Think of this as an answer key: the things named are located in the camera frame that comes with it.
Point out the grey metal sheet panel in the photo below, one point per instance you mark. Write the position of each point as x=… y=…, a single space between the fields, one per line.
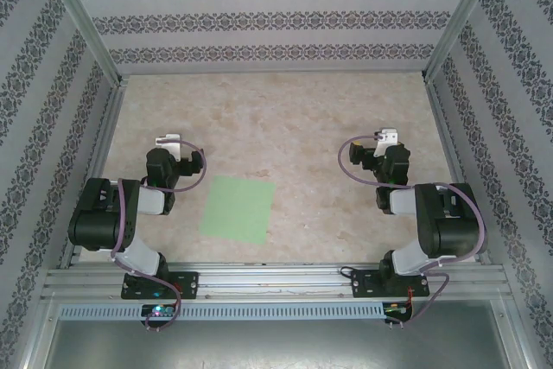
x=276 y=347

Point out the aluminium frame bar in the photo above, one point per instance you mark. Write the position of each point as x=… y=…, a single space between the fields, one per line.
x=39 y=330
x=516 y=334

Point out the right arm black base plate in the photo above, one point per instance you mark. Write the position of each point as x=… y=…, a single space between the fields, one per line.
x=363 y=284

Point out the aluminium frame post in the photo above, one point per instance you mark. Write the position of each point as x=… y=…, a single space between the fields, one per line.
x=459 y=23
x=89 y=23

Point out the aluminium side rail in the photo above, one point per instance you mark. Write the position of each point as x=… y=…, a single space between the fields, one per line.
x=448 y=144
x=102 y=144

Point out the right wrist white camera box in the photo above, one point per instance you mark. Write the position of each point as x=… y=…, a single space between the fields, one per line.
x=386 y=138

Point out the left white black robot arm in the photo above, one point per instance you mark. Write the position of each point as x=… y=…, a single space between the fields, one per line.
x=99 y=222

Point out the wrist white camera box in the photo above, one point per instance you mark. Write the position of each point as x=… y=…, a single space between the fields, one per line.
x=386 y=138
x=169 y=142

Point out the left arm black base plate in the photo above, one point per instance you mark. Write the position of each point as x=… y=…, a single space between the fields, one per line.
x=190 y=284

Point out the green paper sheet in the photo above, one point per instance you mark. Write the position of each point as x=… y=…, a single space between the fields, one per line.
x=237 y=209

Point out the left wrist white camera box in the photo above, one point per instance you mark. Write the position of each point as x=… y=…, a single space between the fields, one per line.
x=169 y=142

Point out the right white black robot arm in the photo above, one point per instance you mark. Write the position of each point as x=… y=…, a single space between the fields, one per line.
x=453 y=230

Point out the aluminium mounting rail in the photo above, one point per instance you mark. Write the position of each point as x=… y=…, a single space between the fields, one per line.
x=268 y=276

